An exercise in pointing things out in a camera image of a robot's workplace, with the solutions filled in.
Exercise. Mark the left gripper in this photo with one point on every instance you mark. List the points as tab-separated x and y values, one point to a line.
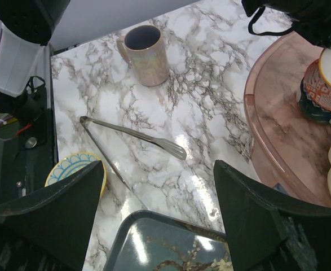
311	19

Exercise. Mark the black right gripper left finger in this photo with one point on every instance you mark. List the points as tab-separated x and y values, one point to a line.
50	228

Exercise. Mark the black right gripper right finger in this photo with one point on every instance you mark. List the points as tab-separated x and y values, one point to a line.
268	230

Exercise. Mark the yellow blue patterned bowl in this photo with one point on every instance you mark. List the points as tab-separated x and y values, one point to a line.
71	164

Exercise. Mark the orange patterned bowl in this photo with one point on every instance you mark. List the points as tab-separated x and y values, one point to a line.
316	86

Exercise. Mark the colourful striped bowl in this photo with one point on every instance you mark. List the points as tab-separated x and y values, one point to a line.
310	110

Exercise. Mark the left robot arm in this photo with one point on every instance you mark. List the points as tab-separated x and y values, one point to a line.
27	27

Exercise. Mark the pink transparent plastic bin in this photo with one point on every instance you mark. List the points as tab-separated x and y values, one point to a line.
288	151

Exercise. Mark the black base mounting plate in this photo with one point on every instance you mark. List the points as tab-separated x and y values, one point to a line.
28	154

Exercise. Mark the floral blossom tray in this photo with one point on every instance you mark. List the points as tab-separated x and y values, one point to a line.
147	240

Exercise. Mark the iridescent pink mug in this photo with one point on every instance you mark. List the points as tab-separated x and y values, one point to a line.
143	48

